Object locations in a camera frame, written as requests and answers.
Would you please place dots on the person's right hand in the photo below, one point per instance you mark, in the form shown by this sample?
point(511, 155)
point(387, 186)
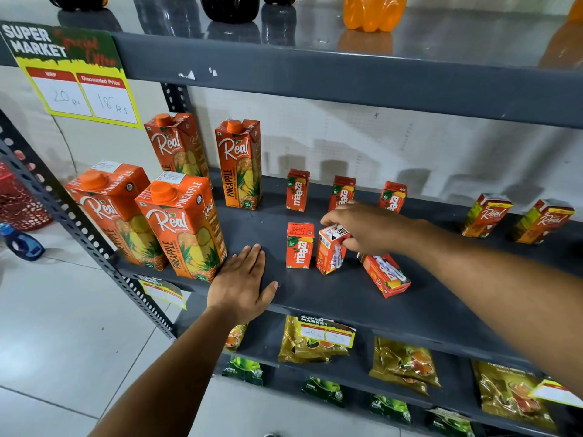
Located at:
point(378, 229)

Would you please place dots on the gold tea packet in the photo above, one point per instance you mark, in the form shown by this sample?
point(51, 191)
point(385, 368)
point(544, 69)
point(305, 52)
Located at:
point(403, 364)
point(296, 352)
point(510, 395)
point(236, 336)

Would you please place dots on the group of small red cartons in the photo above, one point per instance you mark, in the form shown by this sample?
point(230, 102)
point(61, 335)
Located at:
point(298, 191)

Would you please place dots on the person's left little finger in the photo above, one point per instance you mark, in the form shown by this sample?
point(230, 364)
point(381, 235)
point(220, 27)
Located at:
point(224, 272)

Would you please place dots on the orange plastic bottle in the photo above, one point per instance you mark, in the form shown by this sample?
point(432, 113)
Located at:
point(576, 9)
point(374, 12)

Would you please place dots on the person's left thumb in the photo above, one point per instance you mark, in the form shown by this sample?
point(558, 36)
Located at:
point(269, 293)

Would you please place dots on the person's left hand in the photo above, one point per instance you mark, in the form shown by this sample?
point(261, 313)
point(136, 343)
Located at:
point(237, 291)

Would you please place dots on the orange pineapple juice carton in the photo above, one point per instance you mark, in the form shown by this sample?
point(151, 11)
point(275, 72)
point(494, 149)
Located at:
point(114, 200)
point(182, 222)
point(237, 163)
point(175, 141)

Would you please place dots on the small yellow price tag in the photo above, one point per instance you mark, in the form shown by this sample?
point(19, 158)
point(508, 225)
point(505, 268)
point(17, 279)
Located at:
point(325, 332)
point(556, 393)
point(163, 292)

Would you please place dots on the person's left middle finger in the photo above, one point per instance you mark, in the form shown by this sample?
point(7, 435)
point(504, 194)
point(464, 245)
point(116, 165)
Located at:
point(247, 263)

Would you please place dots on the person's left forearm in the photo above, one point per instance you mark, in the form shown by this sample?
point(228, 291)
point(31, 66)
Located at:
point(173, 382)

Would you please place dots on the red mango drink box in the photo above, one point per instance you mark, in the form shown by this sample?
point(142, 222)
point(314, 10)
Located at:
point(330, 258)

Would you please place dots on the grey metal shelf rack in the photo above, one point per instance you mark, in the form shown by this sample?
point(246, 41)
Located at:
point(319, 72)

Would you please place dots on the small red green juice carton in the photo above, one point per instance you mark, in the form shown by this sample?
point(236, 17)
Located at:
point(542, 221)
point(485, 216)

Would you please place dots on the red plastic basket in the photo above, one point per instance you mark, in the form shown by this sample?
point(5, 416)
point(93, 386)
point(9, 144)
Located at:
point(22, 209)

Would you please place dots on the green tea packet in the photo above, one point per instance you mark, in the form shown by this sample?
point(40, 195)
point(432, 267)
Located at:
point(243, 370)
point(448, 424)
point(390, 408)
point(323, 390)

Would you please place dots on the blue plastic bottle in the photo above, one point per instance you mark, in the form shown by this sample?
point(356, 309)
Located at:
point(22, 243)

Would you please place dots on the large green yellow price sign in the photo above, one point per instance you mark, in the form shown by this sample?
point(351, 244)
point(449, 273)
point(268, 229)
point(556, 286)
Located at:
point(68, 54)

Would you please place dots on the person's right forearm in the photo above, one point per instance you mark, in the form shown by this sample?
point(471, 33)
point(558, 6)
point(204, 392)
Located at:
point(510, 295)

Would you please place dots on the person's right thumb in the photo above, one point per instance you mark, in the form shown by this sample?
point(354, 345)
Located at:
point(351, 246)

